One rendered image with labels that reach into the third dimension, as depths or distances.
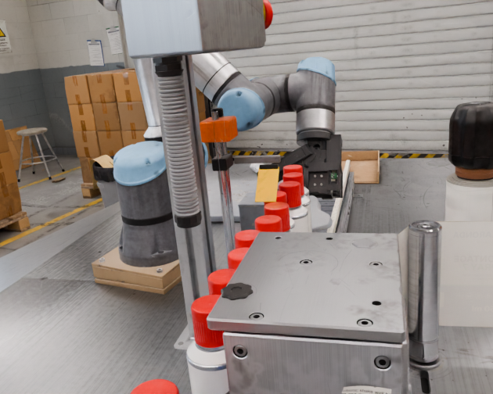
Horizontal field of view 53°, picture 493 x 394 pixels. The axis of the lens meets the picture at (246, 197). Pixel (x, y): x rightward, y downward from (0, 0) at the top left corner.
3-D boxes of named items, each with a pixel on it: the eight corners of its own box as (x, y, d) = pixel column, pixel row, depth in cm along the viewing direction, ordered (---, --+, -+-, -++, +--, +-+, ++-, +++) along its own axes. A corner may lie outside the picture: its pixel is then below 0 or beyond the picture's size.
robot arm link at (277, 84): (226, 84, 97) (280, 77, 92) (246, 77, 106) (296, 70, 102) (233, 124, 99) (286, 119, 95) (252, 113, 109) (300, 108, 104)
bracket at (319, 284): (405, 344, 26) (405, 327, 26) (205, 330, 29) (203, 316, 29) (397, 242, 38) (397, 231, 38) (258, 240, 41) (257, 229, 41)
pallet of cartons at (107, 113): (154, 202, 447) (134, 71, 414) (80, 198, 482) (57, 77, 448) (214, 168, 551) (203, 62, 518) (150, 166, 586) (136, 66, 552)
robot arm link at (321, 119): (293, 109, 94) (300, 124, 102) (292, 132, 94) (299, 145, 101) (332, 107, 92) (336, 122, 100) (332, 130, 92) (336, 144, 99)
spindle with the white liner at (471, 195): (506, 299, 77) (520, 105, 68) (444, 296, 79) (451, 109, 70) (494, 274, 85) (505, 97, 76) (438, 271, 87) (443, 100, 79)
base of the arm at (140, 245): (167, 270, 100) (161, 225, 97) (105, 263, 105) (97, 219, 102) (200, 240, 113) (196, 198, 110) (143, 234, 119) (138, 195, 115)
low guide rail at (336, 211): (296, 395, 58) (295, 381, 58) (286, 395, 58) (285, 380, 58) (350, 166, 157) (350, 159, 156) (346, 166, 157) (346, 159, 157)
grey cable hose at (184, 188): (197, 229, 62) (175, 55, 56) (170, 229, 63) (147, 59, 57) (206, 220, 66) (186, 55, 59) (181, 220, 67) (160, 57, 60)
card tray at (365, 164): (379, 183, 158) (379, 171, 157) (297, 184, 165) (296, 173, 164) (379, 160, 186) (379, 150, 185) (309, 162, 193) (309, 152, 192)
